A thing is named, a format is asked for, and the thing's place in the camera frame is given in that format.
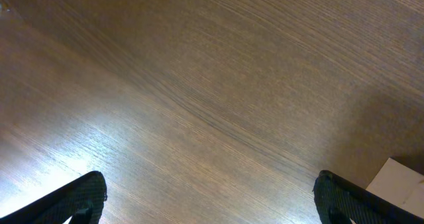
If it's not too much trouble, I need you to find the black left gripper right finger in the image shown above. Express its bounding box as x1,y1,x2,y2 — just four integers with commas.
313,170,423,224

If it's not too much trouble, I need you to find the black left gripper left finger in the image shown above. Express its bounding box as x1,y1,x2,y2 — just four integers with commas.
1,171,107,224

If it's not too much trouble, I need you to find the brown cardboard box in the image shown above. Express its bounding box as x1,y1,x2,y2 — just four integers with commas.
366,158,424,218

